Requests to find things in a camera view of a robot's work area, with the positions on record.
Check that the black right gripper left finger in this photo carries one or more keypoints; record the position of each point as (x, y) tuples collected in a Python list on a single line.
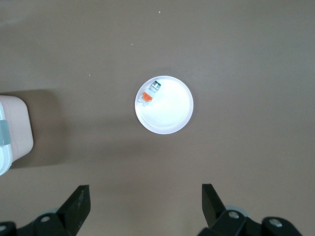
[(73, 209)]

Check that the pale pink round plate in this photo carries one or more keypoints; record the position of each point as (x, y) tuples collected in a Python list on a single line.
[(169, 113)]

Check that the white storage box lid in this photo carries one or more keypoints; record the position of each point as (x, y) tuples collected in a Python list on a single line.
[(5, 159)]

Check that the grey box latch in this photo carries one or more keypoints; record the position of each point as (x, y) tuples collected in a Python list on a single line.
[(4, 132)]

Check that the orange white switch, green button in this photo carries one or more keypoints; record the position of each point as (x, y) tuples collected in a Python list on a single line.
[(147, 97)]

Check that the brown table mat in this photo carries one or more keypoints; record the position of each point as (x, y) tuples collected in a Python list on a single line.
[(221, 49)]

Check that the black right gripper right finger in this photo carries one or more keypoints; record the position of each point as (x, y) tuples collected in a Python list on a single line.
[(214, 209)]

